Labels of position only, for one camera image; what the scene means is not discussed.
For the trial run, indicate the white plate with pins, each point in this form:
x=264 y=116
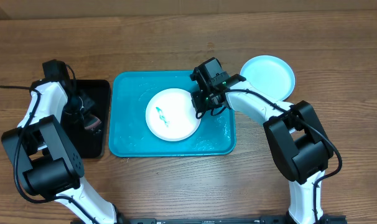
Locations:
x=171 y=116

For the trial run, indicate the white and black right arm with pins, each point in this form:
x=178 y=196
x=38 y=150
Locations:
x=299 y=146

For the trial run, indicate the green and pink sponge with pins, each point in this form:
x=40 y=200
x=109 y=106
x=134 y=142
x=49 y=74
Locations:
x=91 y=123

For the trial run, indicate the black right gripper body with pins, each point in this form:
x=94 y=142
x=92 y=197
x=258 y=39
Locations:
x=202 y=102

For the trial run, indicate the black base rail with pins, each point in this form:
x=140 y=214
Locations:
x=273 y=219

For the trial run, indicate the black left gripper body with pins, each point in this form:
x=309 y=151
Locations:
x=76 y=107

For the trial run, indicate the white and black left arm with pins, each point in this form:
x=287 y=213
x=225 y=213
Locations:
x=46 y=165

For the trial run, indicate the light blue plate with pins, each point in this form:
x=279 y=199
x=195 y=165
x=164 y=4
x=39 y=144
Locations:
x=271 y=75

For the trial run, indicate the black rectangular tray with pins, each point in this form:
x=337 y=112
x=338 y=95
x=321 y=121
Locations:
x=90 y=144

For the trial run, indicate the blue plastic tray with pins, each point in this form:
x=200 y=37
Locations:
x=129 y=135

